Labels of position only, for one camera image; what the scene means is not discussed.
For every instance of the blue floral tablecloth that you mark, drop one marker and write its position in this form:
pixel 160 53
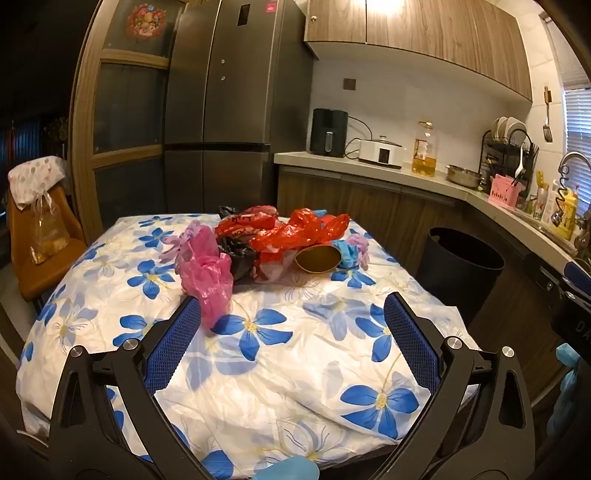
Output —
pixel 286 369

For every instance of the black trash bin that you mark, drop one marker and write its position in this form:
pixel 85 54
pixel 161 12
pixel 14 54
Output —
pixel 457 267

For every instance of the blue plastic bag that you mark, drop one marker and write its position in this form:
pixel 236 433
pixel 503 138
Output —
pixel 348 256

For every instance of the cooking oil bottle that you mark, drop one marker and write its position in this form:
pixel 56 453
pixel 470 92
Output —
pixel 424 157

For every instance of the wooden framed glass door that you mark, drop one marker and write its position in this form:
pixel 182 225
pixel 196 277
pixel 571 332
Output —
pixel 124 115

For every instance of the metal kitchen faucet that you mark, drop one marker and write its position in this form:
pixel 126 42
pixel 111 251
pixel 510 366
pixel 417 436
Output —
pixel 570 159

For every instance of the red printed plastic bag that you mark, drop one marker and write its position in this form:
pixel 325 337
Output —
pixel 247 224

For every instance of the person's left hand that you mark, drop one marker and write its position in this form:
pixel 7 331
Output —
pixel 286 468

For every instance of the black air fryer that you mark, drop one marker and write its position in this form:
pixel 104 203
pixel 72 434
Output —
pixel 328 131

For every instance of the dark steel refrigerator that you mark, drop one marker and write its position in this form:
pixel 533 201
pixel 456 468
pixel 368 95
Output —
pixel 231 115

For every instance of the pink plastic bag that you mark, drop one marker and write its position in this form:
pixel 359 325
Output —
pixel 205 277

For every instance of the clear bag of bread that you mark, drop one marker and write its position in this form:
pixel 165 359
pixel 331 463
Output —
pixel 48 235

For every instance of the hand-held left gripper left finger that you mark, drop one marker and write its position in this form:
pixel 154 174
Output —
pixel 175 337

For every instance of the window blind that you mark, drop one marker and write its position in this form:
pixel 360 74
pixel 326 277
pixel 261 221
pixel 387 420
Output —
pixel 577 115

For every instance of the white electric cooker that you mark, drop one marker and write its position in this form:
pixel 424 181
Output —
pixel 381 152

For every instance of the white bottle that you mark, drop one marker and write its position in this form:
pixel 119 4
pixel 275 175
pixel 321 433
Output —
pixel 549 205

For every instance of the yellow detergent bottle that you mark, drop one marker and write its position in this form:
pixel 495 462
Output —
pixel 570 207

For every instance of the light stone countertop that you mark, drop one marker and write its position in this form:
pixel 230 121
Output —
pixel 351 165

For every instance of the metal bowl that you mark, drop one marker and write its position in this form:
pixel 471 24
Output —
pixel 464 177

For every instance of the colourful flower sticker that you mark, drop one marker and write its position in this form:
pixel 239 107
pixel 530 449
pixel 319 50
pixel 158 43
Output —
pixel 144 21

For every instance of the lilac plastic bag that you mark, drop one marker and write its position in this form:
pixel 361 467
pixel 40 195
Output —
pixel 184 240
pixel 359 247

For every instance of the dark wall socket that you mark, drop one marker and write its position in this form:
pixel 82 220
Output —
pixel 349 83

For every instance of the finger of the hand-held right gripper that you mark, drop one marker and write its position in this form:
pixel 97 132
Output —
pixel 551 277
pixel 581 272

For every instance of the pink plastic basket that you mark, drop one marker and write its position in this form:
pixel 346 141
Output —
pixel 503 194

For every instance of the red paper cup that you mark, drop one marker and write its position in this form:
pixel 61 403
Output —
pixel 318 259

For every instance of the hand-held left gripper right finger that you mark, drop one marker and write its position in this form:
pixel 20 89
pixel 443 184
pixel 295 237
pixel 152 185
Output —
pixel 411 337

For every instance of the orange-red plastic bag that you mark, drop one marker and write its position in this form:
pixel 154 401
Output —
pixel 300 228

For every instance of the person's right hand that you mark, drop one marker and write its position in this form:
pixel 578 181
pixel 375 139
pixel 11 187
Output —
pixel 567 397

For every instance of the hanging metal spatula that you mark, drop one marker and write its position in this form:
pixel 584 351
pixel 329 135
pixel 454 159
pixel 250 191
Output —
pixel 547 131

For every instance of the wooden lower cabinet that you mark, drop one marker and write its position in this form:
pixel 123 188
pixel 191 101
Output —
pixel 369 207

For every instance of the white plate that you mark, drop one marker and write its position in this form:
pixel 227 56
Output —
pixel 496 128
pixel 515 125

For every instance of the wooden upper cabinet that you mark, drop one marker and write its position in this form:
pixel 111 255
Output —
pixel 415 41

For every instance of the polka dot cloth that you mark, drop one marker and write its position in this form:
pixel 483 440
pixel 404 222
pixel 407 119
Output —
pixel 34 177

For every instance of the black plastic bag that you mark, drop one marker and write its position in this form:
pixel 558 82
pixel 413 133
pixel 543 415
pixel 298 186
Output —
pixel 238 258
pixel 227 212

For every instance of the wooden cabinet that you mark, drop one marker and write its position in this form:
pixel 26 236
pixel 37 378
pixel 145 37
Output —
pixel 415 41
pixel 369 207

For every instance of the orange chair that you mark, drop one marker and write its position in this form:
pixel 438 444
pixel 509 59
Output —
pixel 32 277

